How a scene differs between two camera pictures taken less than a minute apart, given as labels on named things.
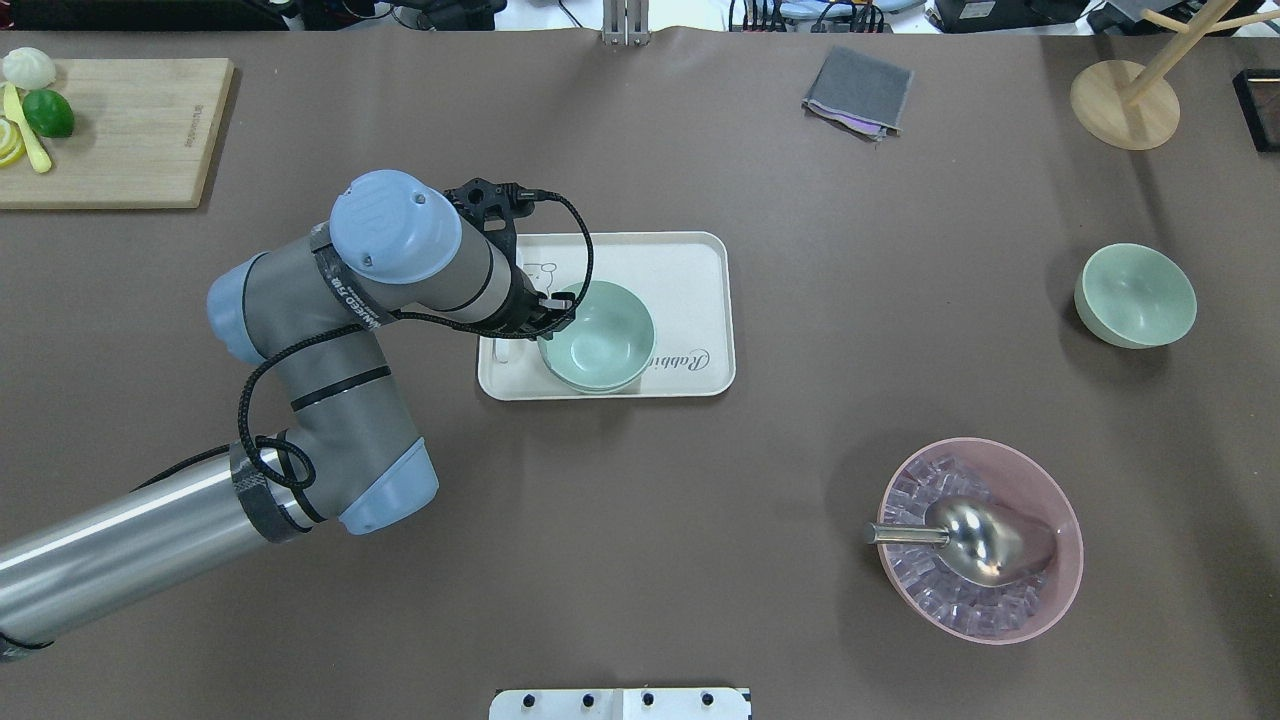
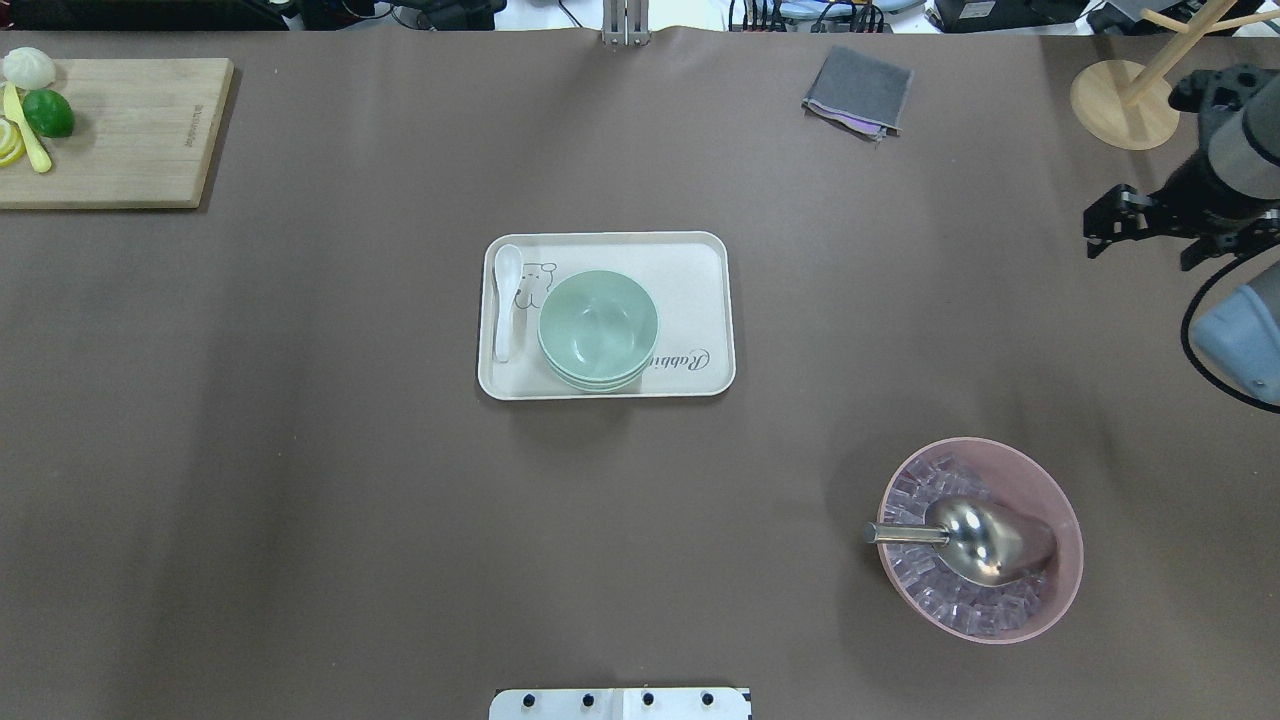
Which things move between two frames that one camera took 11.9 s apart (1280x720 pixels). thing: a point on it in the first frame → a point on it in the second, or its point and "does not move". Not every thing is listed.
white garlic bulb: x=28 y=68 does not move
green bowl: x=1131 y=297 → x=598 y=325
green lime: x=49 y=113 does not move
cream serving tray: x=684 y=279 does not move
